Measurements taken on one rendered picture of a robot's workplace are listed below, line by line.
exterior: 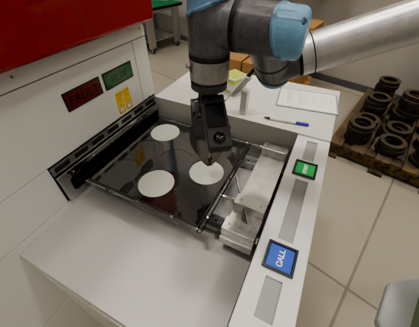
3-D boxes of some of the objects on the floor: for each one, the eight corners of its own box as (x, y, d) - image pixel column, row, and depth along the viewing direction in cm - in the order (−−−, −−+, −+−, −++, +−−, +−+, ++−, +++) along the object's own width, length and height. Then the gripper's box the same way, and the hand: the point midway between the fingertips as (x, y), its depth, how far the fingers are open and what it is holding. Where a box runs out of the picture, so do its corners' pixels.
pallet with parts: (453, 126, 244) (488, 84, 213) (435, 203, 172) (484, 156, 141) (363, 98, 286) (382, 60, 256) (318, 152, 214) (336, 107, 183)
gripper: (226, 69, 50) (222, 148, 64) (183, 71, 49) (189, 150, 63) (235, 86, 44) (228, 169, 58) (187, 89, 43) (191, 172, 57)
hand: (209, 163), depth 58 cm, fingers closed
